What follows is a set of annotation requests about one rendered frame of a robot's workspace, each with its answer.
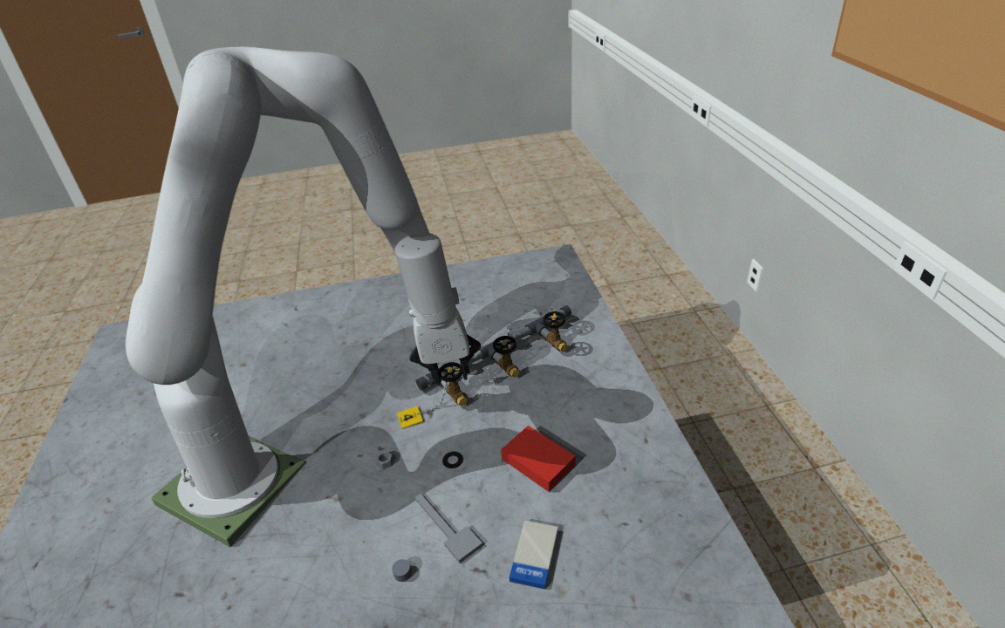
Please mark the dark red rectangular block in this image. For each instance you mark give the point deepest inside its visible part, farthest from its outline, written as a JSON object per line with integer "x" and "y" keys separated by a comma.
{"x": 539, "y": 458}

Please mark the grey cylinder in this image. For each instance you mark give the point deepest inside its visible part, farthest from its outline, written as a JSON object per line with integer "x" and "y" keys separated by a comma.
{"x": 401, "y": 570}

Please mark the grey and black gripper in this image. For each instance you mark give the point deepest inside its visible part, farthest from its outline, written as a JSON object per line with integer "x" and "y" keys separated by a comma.
{"x": 443, "y": 342}

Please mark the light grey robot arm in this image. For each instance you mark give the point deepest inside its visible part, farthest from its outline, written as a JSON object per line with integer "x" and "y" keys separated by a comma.
{"x": 168, "y": 339}

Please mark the black flat ring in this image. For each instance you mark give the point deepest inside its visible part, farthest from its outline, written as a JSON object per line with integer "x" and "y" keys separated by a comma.
{"x": 457, "y": 464}

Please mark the yellow tag on silver chain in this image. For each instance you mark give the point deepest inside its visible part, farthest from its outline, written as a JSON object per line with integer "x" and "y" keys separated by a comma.
{"x": 412, "y": 415}

